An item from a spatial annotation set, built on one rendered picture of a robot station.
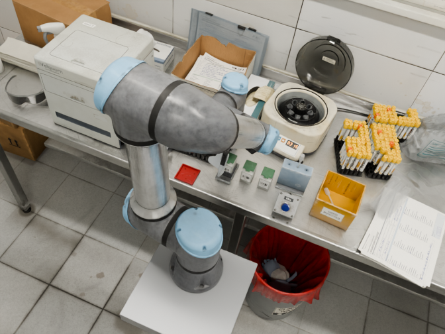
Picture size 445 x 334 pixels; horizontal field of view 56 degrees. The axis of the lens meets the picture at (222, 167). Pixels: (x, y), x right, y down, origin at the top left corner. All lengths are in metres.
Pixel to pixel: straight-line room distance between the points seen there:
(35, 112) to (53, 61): 0.34
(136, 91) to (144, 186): 0.28
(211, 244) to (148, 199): 0.18
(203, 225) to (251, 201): 0.41
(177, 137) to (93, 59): 0.75
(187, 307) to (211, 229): 0.25
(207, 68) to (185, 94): 1.05
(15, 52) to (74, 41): 0.50
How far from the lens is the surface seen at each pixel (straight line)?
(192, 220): 1.03
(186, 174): 1.44
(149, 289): 1.20
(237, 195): 1.41
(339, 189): 1.48
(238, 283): 1.21
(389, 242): 1.45
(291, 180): 1.43
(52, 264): 2.32
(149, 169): 0.88
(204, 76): 1.71
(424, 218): 1.57
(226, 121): 0.73
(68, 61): 1.41
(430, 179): 1.71
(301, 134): 1.49
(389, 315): 2.39
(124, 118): 0.75
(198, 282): 1.16
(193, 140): 0.70
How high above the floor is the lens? 2.03
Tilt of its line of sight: 52 degrees down
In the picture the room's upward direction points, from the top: 9 degrees clockwise
